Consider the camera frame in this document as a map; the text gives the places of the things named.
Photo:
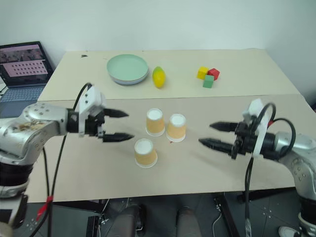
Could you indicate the black table frame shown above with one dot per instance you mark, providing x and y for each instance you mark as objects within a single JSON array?
[{"x": 227, "y": 212}]

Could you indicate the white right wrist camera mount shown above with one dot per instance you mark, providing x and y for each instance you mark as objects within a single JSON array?
[{"x": 255, "y": 106}]

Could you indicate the green wooden cube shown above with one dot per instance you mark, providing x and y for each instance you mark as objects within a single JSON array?
[{"x": 208, "y": 82}]

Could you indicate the small black scrap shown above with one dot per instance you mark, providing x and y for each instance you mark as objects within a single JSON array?
[{"x": 84, "y": 55}]

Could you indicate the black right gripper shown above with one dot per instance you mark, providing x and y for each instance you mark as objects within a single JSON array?
[{"x": 245, "y": 140}]

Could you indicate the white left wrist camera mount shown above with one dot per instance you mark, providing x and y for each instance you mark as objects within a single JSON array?
[{"x": 91, "y": 98}]

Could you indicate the dark rounded shape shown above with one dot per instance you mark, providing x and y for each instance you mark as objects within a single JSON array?
[
  {"x": 187, "y": 222},
  {"x": 128, "y": 221}
]

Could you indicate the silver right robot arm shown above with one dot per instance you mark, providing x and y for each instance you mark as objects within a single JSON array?
[{"x": 302, "y": 158}]

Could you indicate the pale blue plate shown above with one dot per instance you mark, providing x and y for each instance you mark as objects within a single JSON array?
[{"x": 128, "y": 83}]

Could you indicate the yellow wooden cube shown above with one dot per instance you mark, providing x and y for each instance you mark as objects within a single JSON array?
[{"x": 202, "y": 72}]

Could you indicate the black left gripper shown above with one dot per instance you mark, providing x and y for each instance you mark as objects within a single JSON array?
[{"x": 93, "y": 124}]

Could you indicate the mint green plate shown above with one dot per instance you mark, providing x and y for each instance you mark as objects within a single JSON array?
[{"x": 127, "y": 66}]

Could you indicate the orange paper cup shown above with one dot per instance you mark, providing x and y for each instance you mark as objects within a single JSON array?
[
  {"x": 155, "y": 124},
  {"x": 176, "y": 130},
  {"x": 145, "y": 155}
]

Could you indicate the yellow green toy mango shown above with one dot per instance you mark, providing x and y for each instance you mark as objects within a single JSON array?
[{"x": 159, "y": 77}]

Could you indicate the red wooden cube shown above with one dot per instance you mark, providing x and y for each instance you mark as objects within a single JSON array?
[{"x": 214, "y": 73}]

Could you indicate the grey open laptop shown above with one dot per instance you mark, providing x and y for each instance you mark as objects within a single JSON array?
[{"x": 22, "y": 91}]

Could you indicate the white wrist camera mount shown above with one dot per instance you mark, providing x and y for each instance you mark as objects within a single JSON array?
[
  {"x": 255, "y": 106},
  {"x": 91, "y": 98}
]

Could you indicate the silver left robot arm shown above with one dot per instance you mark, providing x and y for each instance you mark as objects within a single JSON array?
[{"x": 29, "y": 128}]

